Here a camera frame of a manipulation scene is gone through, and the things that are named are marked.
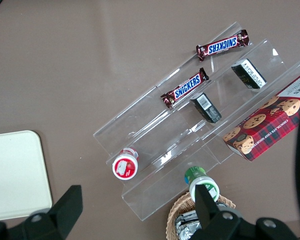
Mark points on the green yogurt cup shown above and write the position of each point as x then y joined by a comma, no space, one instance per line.
193,175

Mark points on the small black carton box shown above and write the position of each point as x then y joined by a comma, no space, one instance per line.
205,107
248,73

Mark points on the Snickers chocolate bar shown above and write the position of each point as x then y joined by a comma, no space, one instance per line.
186,88
222,45

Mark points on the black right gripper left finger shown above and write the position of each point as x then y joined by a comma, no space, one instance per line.
65,207

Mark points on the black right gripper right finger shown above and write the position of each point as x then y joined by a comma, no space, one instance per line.
207,215

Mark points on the red strawberry yogurt cup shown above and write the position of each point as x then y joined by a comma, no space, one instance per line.
125,167

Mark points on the foil wrapped food pack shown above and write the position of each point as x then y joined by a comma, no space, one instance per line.
188,216
187,231

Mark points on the red tartan shortbread cookie box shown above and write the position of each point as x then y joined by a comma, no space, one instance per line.
265,130

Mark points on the clear acrylic stepped display stand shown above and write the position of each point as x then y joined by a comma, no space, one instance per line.
150,140

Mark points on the light wicker basket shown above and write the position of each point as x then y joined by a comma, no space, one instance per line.
176,207

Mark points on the beige rectangular serving tray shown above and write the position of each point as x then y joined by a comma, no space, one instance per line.
15,175

